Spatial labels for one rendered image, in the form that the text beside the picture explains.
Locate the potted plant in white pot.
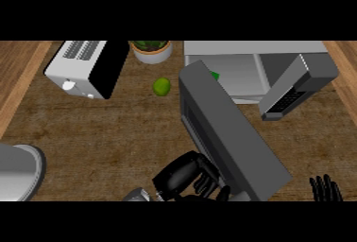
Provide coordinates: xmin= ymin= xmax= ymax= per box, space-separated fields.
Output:
xmin=128 ymin=40 xmax=173 ymax=65

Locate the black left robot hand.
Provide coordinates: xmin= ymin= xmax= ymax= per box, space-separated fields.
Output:
xmin=150 ymin=150 xmax=232 ymax=202

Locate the white and black toaster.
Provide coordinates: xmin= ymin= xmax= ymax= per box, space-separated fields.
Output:
xmin=41 ymin=40 xmax=132 ymax=101

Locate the grey microwave body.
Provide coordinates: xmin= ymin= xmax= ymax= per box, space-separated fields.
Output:
xmin=182 ymin=40 xmax=342 ymax=123

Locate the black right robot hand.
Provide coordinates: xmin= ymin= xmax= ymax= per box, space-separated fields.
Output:
xmin=308 ymin=173 xmax=343 ymax=202

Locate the dark grey microwave door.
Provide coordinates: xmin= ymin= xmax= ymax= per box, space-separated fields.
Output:
xmin=176 ymin=59 xmax=293 ymax=202

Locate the large grey cylinder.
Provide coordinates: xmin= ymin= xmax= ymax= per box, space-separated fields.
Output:
xmin=0 ymin=143 xmax=48 ymax=202

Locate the green avocado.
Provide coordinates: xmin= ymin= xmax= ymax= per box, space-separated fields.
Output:
xmin=151 ymin=77 xmax=172 ymax=97

